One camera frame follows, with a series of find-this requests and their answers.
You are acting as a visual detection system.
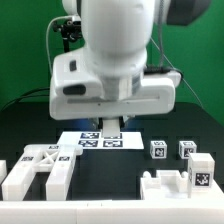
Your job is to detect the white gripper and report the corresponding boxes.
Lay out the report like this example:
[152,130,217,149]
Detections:
[49,71,181,130]

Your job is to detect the white chair seat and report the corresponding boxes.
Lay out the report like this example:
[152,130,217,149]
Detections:
[140,170,224,200]

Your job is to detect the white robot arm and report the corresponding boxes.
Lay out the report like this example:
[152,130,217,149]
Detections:
[49,0,211,136]

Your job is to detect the white tagged cube left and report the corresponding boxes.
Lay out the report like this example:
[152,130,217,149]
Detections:
[150,140,167,159]

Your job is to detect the white tagged cube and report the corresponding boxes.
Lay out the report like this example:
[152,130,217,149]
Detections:
[150,140,167,159]
[179,140,197,159]

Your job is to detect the white tagged cube right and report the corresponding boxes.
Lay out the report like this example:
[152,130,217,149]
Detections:
[179,140,197,159]

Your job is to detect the white block at left edge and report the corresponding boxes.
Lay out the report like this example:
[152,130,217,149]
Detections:
[0,160,7,184]

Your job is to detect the white marker base plate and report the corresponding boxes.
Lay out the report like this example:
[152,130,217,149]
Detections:
[58,131,144,150]

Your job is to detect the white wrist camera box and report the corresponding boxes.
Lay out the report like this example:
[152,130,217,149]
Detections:
[50,48,102,99]

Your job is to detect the white chair back frame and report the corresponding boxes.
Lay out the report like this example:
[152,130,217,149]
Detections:
[2,144,83,201]

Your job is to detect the black cables on table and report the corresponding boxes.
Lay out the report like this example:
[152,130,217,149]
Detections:
[0,87,51,111]

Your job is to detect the black camera stand pole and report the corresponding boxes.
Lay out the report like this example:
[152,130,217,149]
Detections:
[63,37,70,53]

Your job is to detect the black camera on stand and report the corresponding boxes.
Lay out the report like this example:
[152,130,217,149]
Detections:
[53,19,82,42]

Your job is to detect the grey camera cable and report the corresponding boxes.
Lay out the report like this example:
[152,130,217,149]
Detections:
[45,15,74,78]

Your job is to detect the white obstacle wall frame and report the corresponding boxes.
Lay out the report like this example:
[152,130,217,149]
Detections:
[0,195,224,224]

